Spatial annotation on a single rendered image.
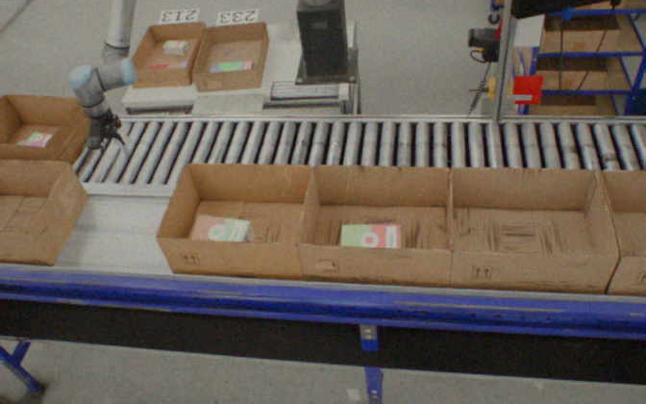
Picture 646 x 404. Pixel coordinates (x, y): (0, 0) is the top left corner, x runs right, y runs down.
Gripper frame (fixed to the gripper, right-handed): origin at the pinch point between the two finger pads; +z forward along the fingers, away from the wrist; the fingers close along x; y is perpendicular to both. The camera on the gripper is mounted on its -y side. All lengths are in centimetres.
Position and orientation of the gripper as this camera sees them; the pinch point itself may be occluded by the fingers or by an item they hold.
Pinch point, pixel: (114, 154)
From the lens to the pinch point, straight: 233.4
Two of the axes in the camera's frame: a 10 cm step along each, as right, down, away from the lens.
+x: -9.8, -0.2, 1.8
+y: 1.4, -7.2, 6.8
